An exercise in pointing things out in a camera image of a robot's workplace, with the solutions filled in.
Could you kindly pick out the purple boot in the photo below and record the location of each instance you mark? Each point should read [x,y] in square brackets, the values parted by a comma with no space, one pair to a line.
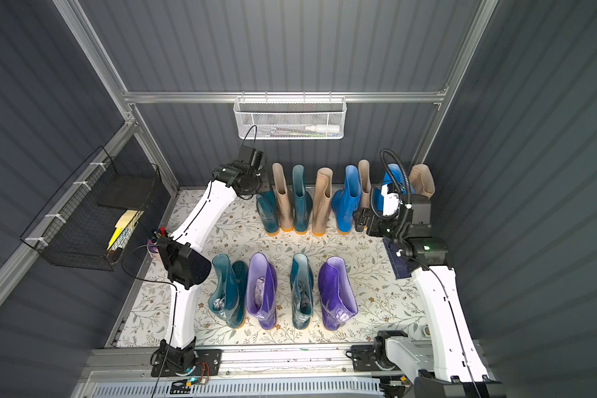
[261,291]
[337,298]

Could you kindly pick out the pink pen cup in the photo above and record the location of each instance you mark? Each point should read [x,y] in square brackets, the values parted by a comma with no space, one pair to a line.
[152,242]

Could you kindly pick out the beige boot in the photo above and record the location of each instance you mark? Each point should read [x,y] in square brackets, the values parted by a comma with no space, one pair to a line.
[322,200]
[364,175]
[284,204]
[421,180]

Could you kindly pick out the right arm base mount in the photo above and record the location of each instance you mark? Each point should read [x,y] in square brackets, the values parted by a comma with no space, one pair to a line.
[373,357]

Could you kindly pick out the dark teal boot back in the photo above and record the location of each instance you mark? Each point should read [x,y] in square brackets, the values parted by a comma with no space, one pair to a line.
[267,210]
[303,200]

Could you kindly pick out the white tube in basket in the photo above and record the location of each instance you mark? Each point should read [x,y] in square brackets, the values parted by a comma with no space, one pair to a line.
[323,129]

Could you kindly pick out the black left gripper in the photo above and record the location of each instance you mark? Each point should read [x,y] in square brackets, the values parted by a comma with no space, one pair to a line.
[258,184]

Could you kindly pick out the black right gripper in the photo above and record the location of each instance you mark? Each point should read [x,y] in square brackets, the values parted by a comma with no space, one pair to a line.
[363,219]

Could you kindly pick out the yellow sticky notes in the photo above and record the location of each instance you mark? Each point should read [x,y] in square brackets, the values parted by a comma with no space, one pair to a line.
[124,229]

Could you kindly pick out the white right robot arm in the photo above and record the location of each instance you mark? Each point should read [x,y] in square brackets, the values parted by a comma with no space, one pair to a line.
[456,369]

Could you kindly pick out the black wire wall basket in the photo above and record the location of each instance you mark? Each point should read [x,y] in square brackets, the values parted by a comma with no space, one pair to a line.
[74,232]

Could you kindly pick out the white wire mesh basket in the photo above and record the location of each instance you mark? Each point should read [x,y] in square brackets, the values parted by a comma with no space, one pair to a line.
[286,119]

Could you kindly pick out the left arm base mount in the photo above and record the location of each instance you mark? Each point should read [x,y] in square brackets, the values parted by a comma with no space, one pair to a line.
[167,361]

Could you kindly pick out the dark blue book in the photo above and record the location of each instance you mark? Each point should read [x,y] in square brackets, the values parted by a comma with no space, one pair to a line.
[398,263]

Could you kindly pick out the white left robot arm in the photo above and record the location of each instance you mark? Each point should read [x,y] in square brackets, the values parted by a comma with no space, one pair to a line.
[181,251]

